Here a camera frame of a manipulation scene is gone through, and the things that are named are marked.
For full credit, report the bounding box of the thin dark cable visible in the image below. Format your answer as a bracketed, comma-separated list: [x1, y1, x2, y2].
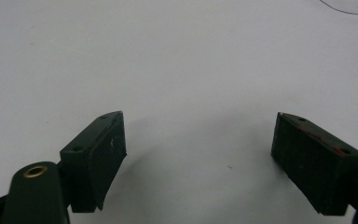
[319, 0, 358, 16]

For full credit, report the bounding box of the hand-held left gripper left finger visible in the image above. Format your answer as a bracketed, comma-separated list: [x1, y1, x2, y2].
[1, 110, 128, 224]

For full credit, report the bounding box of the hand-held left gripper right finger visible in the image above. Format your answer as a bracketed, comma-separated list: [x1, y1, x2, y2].
[270, 111, 358, 224]

